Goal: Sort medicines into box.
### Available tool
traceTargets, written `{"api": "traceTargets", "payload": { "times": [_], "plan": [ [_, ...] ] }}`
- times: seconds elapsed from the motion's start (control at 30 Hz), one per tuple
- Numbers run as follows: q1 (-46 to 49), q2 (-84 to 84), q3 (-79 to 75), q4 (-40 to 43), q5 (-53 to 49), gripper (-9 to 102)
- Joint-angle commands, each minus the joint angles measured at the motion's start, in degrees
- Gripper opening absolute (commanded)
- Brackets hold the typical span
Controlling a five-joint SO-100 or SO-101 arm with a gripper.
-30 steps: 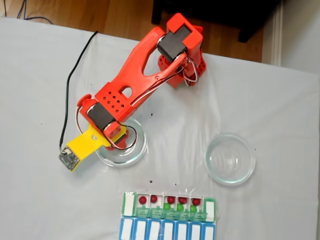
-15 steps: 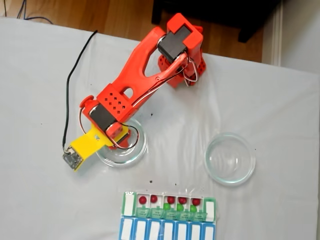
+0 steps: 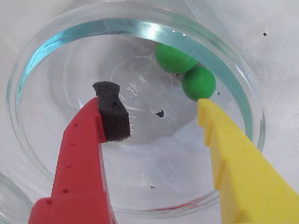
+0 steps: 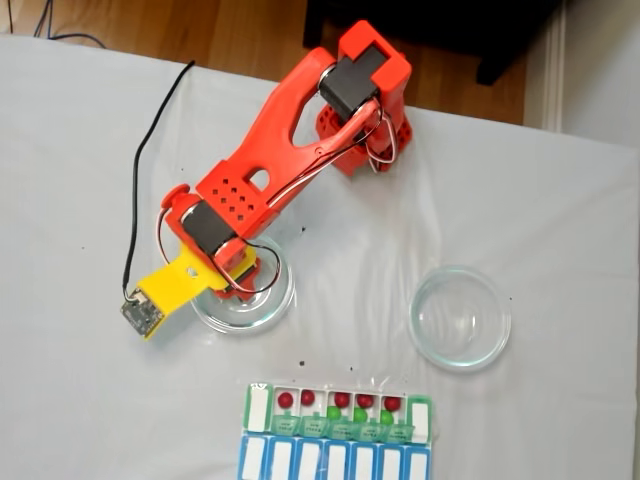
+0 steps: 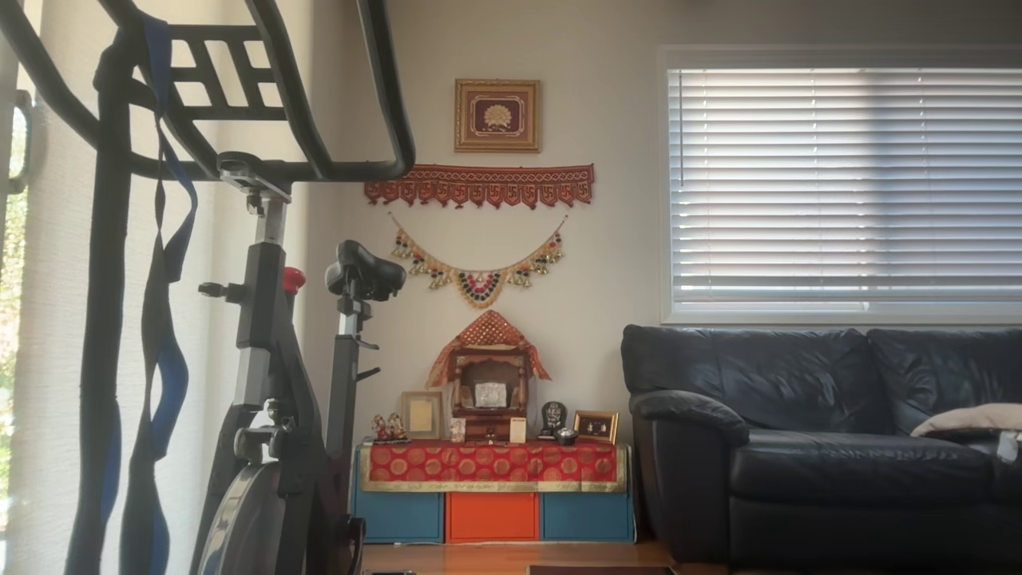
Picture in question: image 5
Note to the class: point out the red gold patterned cloth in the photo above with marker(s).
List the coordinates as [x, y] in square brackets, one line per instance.
[491, 465]

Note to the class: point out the small colourful figurines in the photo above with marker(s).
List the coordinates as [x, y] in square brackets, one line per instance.
[390, 429]

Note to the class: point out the blue storage bin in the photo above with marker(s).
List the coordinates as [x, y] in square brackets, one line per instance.
[399, 517]
[587, 517]

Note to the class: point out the dark floor rug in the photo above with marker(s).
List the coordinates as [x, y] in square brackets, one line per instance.
[599, 570]

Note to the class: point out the small decorated ornament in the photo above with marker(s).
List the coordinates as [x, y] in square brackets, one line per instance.
[457, 430]

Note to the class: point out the red embroidered wall hanging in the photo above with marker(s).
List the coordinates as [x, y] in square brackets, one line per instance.
[479, 184]

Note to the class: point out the black exercise bike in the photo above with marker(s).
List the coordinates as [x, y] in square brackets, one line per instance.
[271, 383]

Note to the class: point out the wooden shrine with canopy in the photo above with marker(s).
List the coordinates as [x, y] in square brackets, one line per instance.
[489, 335]

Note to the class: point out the beaded garland wall hanging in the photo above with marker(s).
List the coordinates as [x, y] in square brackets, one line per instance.
[477, 286]

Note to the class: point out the gold framed wall picture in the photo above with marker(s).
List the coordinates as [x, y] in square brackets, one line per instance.
[497, 116]

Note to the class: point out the black leather sofa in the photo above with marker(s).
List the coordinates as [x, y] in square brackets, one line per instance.
[798, 479]

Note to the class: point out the beige cushion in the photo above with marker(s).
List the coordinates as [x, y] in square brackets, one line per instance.
[974, 417]

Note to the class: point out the white window frame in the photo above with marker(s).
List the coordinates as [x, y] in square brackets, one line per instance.
[663, 184]

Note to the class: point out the white sheer curtain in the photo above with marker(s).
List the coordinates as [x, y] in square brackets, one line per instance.
[56, 319]

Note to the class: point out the small white card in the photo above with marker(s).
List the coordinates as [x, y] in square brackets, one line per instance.
[518, 430]

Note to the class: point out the dark idol statue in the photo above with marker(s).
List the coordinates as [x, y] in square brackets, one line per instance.
[552, 417]

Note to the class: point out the small gold framed picture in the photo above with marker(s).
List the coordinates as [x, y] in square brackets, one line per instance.
[596, 427]

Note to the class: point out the gold photo frame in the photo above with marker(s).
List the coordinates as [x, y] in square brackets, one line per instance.
[421, 415]

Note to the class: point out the small black bowl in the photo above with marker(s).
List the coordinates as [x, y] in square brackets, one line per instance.
[565, 437]

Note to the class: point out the white window blinds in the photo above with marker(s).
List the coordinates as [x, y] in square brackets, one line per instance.
[846, 184]

